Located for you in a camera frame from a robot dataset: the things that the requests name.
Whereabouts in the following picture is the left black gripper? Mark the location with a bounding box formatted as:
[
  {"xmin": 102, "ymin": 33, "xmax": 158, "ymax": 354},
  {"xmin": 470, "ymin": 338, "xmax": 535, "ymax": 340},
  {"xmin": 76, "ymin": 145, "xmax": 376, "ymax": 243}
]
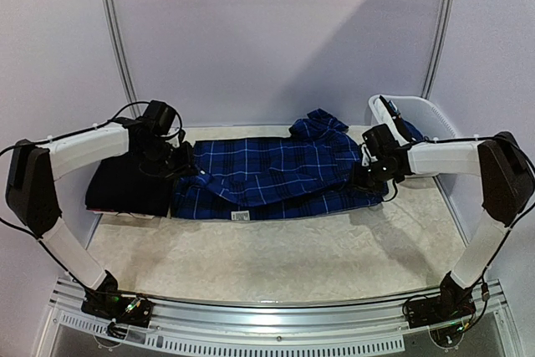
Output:
[{"xmin": 137, "ymin": 136, "xmax": 198, "ymax": 181}]

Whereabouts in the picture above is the black t-shirt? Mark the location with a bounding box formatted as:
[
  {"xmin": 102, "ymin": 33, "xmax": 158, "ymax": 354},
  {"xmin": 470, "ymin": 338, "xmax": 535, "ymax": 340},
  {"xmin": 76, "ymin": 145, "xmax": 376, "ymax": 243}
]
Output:
[{"xmin": 84, "ymin": 154, "xmax": 173, "ymax": 217}]

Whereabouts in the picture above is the blue plaid shirt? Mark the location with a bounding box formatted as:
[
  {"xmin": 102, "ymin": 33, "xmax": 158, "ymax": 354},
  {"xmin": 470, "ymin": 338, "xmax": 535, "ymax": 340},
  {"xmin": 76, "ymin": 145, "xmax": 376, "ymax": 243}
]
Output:
[{"xmin": 171, "ymin": 109, "xmax": 388, "ymax": 220}]

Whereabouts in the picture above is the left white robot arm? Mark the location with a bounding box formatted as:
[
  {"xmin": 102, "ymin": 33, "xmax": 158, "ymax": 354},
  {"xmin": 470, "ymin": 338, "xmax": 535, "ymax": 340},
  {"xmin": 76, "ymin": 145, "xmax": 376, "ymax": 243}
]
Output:
[{"xmin": 1, "ymin": 100, "xmax": 195, "ymax": 319}]

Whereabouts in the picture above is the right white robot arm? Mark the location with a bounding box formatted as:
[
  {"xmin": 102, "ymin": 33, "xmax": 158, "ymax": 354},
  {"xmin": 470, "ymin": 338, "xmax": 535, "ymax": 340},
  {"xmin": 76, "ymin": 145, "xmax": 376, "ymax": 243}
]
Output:
[{"xmin": 349, "ymin": 124, "xmax": 534, "ymax": 289}]

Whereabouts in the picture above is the white laundry basket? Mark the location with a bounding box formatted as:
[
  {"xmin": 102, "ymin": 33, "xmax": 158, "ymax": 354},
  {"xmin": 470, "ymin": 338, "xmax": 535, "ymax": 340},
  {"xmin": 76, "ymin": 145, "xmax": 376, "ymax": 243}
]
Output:
[{"xmin": 368, "ymin": 94, "xmax": 460, "ymax": 140}]

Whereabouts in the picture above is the black garment in basket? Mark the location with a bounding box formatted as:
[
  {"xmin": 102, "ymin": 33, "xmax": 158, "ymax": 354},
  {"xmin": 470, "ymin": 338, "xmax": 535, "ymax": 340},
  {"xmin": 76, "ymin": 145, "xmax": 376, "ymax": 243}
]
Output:
[{"xmin": 380, "ymin": 95, "xmax": 424, "ymax": 144}]

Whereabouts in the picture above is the white towel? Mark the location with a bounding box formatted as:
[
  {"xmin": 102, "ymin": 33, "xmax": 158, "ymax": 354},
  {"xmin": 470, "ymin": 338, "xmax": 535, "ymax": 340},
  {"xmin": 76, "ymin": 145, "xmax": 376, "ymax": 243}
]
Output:
[{"xmin": 370, "ymin": 96, "xmax": 408, "ymax": 145}]

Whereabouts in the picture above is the perforated metal front panel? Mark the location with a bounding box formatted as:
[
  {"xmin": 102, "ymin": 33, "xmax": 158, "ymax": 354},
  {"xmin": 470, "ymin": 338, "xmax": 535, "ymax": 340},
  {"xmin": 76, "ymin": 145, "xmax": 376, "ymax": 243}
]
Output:
[{"xmin": 41, "ymin": 311, "xmax": 405, "ymax": 356}]

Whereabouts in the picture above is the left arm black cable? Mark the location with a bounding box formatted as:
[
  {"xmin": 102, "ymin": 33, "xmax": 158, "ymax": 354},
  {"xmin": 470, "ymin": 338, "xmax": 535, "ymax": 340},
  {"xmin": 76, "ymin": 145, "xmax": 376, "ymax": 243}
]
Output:
[{"xmin": 0, "ymin": 99, "xmax": 185, "ymax": 283}]

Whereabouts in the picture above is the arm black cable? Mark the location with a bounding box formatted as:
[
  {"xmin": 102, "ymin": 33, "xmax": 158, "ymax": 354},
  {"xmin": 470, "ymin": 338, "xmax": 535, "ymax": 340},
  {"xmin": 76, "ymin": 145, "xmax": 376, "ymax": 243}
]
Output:
[
  {"xmin": 375, "ymin": 130, "xmax": 527, "ymax": 291},
  {"xmin": 0, "ymin": 99, "xmax": 185, "ymax": 283}
]

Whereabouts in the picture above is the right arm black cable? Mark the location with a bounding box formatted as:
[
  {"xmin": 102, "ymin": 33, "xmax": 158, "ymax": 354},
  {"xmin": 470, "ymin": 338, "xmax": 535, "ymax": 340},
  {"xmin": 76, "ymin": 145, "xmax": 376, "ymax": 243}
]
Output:
[{"xmin": 375, "ymin": 130, "xmax": 527, "ymax": 291}]

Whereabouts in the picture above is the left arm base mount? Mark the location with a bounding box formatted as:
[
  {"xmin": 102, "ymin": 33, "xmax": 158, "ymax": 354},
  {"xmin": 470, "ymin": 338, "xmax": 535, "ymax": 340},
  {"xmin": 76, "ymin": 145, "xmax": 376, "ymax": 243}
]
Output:
[{"xmin": 81, "ymin": 271, "xmax": 155, "ymax": 328}]

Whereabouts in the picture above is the aluminium front rail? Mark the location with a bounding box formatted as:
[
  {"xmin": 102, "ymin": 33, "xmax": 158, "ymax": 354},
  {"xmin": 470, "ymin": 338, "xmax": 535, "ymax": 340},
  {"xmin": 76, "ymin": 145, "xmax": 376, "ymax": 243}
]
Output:
[{"xmin": 43, "ymin": 278, "xmax": 507, "ymax": 336}]

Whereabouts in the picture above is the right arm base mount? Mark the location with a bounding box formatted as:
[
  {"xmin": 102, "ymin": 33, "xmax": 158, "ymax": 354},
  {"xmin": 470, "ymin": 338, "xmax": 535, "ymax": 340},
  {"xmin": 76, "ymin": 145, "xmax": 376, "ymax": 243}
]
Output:
[{"xmin": 401, "ymin": 279, "xmax": 490, "ymax": 333}]

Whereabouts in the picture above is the left wall metal profile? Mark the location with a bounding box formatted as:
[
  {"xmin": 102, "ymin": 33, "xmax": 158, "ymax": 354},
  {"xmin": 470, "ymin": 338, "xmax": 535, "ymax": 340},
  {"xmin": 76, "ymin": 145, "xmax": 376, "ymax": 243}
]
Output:
[{"xmin": 102, "ymin": 0, "xmax": 140, "ymax": 116}]

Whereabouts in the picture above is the wall metal profile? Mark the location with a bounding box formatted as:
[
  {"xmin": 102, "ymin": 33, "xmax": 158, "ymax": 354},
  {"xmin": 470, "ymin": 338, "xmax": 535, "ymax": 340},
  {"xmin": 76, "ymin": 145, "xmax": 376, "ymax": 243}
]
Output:
[
  {"xmin": 102, "ymin": 0, "xmax": 140, "ymax": 116},
  {"xmin": 420, "ymin": 0, "xmax": 453, "ymax": 99}
]

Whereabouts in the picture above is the right wall metal profile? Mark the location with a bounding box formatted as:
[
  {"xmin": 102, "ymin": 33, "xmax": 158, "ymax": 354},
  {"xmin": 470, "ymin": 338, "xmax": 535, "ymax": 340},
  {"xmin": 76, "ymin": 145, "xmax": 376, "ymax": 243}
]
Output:
[{"xmin": 420, "ymin": 0, "xmax": 453, "ymax": 99}]

